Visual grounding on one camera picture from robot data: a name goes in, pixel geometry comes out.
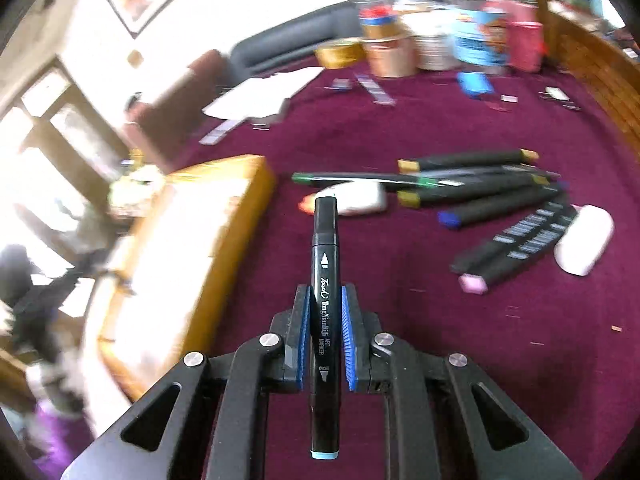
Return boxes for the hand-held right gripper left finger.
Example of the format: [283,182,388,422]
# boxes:
[60,282,313,480]

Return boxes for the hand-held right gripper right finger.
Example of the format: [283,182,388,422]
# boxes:
[340,282,583,480]

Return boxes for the black marker light blue cap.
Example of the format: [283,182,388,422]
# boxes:
[310,196,343,460]

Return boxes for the white plastic case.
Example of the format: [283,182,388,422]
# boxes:
[552,204,615,277]
[299,181,388,217]

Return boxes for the wooden framed window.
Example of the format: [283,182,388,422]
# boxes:
[0,57,151,321]

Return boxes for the pile of black art markers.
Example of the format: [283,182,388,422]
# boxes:
[291,147,581,296]

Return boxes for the white paper sheets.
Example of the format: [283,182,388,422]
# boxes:
[202,66,326,123]

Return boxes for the thin clear pen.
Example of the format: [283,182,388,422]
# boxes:
[355,74,396,106]

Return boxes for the brown chair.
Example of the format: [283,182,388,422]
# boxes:
[125,50,236,161]

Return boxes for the blue battery pack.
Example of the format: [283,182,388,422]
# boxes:
[456,71,496,98]

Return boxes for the clear cup with red label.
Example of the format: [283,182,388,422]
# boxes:
[362,35,418,78]

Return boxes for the white label plastic jar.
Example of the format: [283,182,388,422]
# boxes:
[410,10,458,71]

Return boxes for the dark grey sofa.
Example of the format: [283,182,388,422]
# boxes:
[230,0,366,76]

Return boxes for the small red lid jar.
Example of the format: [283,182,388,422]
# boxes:
[360,2,406,41]

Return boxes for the blue cartoon label jar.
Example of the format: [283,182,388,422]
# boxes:
[450,2,511,73]

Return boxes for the pink knitted sleeve bottle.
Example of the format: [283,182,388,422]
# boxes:
[507,2,546,73]

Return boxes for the wooden cabinet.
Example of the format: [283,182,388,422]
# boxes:
[525,0,640,161]

